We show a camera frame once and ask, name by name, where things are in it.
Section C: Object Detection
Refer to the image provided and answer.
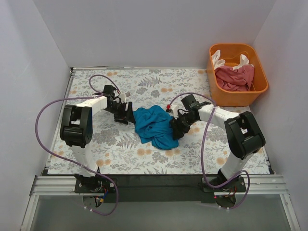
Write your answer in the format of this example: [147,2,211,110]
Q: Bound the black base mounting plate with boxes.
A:
[74,174,246,203]

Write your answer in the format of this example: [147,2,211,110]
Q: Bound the blue t shirt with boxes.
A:
[133,105,179,150]

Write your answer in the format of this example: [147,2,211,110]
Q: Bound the pink t shirt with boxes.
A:
[215,65,255,91]

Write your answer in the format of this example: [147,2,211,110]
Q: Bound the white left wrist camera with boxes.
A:
[115,91,130,103]

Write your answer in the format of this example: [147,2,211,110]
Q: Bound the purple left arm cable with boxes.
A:
[35,74,119,216]

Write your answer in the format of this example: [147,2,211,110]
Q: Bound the orange plastic bin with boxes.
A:
[206,43,269,106]

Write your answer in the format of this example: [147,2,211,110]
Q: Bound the white t shirt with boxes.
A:
[211,50,253,70]

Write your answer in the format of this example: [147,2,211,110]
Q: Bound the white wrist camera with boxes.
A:
[115,91,130,103]
[166,104,182,119]

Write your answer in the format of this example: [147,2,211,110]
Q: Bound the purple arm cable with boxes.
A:
[35,74,119,216]
[168,92,251,209]

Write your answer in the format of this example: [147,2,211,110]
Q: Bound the aluminium frame rail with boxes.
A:
[21,175,300,231]

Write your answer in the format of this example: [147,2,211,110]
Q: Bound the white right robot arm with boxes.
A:
[166,92,266,191]

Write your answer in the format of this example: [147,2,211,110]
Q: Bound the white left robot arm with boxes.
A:
[60,85,135,193]

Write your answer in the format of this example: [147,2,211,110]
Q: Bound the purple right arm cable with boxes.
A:
[168,92,251,209]

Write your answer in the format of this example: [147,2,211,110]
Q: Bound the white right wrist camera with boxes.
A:
[166,104,182,119]

